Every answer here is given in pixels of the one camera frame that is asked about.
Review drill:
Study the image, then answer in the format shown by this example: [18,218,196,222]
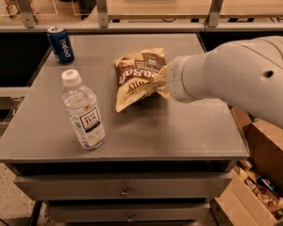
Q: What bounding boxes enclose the cardboard box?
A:
[211,108,283,226]

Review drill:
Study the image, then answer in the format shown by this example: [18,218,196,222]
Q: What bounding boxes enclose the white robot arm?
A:
[167,36,283,129]

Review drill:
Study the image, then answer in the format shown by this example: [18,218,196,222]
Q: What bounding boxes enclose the drawer knob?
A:
[126,213,134,223]
[120,186,130,198]

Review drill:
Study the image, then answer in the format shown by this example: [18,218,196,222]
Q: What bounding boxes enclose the blue Pepsi can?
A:
[47,25,75,64]

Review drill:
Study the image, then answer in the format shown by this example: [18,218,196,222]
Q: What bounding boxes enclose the middle metal bracket post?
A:
[95,0,109,28]

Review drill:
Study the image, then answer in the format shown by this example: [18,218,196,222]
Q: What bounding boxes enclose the lower drawer knob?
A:
[126,213,134,223]

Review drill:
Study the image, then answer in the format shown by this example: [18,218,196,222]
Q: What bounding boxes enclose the grey metal drawer cabinet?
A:
[0,33,248,226]

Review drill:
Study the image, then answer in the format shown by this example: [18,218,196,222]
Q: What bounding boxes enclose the left metal bracket post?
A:
[16,0,37,28]

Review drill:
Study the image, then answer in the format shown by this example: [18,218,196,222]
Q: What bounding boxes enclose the brown chip bag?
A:
[114,47,171,112]

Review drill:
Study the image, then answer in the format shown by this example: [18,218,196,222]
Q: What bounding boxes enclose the right metal bracket post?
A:
[207,0,224,27]

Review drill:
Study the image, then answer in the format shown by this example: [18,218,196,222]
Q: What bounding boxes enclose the snack packets in box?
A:
[236,159,283,219]

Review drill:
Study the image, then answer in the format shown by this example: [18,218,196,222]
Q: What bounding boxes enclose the Pepsi can in box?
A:
[257,176,276,193]

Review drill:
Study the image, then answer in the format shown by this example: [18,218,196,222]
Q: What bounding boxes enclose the clear plastic water bottle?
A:
[61,69,106,150]

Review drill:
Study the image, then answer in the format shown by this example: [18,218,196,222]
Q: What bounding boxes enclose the metal bracket post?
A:
[207,0,224,27]
[16,0,37,28]
[95,0,109,28]

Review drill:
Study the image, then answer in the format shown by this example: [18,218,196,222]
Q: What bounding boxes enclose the upper drawer knob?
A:
[120,186,130,198]

